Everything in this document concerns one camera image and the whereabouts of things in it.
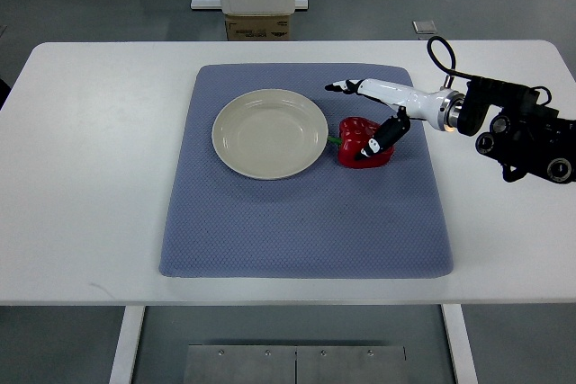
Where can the white table leg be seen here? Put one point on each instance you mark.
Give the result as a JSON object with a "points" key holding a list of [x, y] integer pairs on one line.
{"points": [[459, 345], [127, 345]]}

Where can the blue textured mat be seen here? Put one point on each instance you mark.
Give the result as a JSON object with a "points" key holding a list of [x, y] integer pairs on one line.
{"points": [[326, 222]]}

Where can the red bell pepper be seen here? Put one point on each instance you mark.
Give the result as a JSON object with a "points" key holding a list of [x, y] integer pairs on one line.
{"points": [[354, 135]]}

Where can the cream round plate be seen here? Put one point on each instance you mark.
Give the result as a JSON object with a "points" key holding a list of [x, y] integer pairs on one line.
{"points": [[270, 134]]}

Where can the brown cardboard box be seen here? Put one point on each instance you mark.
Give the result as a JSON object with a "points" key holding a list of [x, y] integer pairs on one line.
{"points": [[257, 28]]}

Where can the left white table leg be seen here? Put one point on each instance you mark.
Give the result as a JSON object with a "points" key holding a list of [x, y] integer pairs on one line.
{"points": [[127, 345]]}

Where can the right white table leg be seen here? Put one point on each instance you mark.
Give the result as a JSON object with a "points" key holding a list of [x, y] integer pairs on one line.
{"points": [[459, 345]]}

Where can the small grey floor square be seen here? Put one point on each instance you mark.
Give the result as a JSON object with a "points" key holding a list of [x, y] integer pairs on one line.
{"points": [[424, 27]]}

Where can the grey metal floor plate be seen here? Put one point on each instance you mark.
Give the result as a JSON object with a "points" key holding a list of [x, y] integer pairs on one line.
{"points": [[295, 364]]}

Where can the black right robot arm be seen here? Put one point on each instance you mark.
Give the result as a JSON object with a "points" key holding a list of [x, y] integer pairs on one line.
{"points": [[513, 123]]}

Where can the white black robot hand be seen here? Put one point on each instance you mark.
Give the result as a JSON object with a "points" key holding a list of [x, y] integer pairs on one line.
{"points": [[396, 105]]}

